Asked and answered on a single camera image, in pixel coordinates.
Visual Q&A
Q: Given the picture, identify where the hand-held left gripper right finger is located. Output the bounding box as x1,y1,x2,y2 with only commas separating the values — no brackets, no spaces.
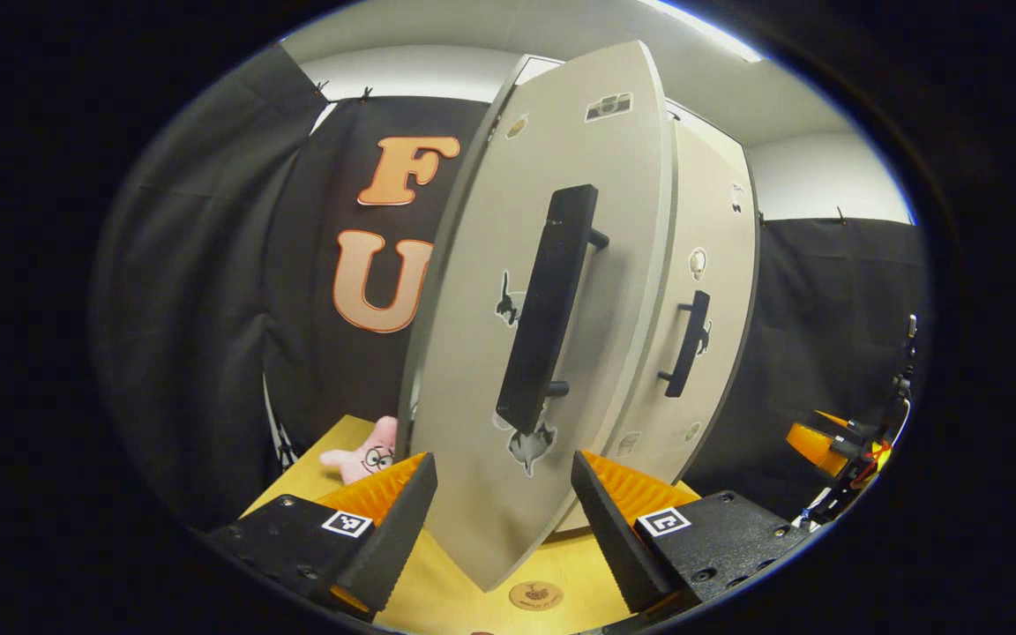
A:
571,450,818,616

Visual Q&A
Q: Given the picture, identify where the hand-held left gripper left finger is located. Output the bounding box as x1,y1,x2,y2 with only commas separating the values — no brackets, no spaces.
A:
204,452,438,618

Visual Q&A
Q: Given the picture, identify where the white cabinet door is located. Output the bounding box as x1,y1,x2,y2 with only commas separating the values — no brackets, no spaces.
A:
398,40,678,592
557,119,760,534

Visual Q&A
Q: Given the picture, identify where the black stand with clamp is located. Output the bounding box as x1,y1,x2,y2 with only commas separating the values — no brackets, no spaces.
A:
892,313,920,426

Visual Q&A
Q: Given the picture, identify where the round wooden coaster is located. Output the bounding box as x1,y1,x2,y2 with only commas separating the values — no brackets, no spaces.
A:
509,580,564,611

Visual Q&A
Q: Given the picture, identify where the pink starfish plush toy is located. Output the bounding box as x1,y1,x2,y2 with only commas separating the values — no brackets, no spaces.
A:
320,416,400,484

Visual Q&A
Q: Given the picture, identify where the black backdrop cloth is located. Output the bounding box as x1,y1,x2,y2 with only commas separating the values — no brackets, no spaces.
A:
89,44,928,530

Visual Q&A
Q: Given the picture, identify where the ceiling light panel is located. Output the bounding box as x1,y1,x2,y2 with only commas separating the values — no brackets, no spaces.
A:
640,0,765,63

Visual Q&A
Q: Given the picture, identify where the black bar door handle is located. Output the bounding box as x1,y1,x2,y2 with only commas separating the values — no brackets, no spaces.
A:
656,289,712,399
497,183,610,435

